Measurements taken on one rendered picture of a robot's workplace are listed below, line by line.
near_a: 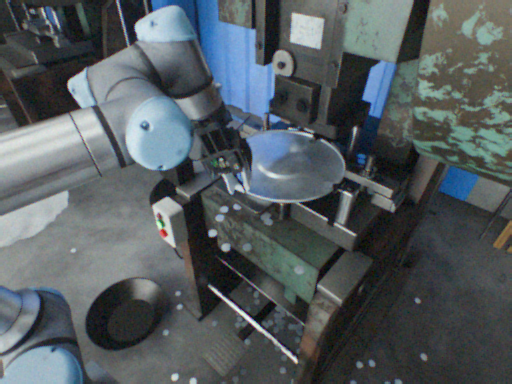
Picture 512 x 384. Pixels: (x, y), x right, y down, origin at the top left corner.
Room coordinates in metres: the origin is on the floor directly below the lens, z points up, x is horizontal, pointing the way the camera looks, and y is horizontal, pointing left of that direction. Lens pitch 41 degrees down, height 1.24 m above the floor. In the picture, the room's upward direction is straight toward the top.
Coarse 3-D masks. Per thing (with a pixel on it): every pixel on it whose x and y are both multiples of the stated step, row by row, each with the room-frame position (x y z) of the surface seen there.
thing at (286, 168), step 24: (264, 144) 0.72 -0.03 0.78; (288, 144) 0.72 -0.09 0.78; (312, 144) 0.72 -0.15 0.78; (264, 168) 0.60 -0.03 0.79; (288, 168) 0.60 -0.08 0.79; (312, 168) 0.61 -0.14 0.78; (336, 168) 0.61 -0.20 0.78; (264, 192) 0.52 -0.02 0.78; (288, 192) 0.52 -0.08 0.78; (312, 192) 0.52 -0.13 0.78
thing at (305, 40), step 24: (288, 0) 0.70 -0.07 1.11; (312, 0) 0.66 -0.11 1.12; (336, 0) 0.63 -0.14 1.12; (288, 24) 0.70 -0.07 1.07; (312, 24) 0.66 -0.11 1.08; (288, 48) 0.69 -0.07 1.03; (312, 48) 0.66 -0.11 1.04; (288, 72) 0.68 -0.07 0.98; (312, 72) 0.65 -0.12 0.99; (288, 96) 0.65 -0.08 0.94; (312, 96) 0.61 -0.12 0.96; (336, 96) 0.63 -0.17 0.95; (312, 120) 0.62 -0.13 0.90
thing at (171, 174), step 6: (186, 162) 0.74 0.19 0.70; (192, 162) 0.76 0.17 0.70; (174, 168) 0.72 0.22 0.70; (180, 168) 0.72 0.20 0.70; (186, 168) 0.74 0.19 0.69; (192, 168) 0.75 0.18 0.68; (162, 174) 0.77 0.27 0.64; (168, 174) 0.74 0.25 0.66; (174, 174) 0.72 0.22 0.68; (180, 174) 0.72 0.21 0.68; (186, 174) 0.74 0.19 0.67; (192, 174) 0.75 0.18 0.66; (168, 180) 0.75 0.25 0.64; (174, 180) 0.73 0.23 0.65; (180, 180) 0.72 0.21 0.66; (186, 180) 0.73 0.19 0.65
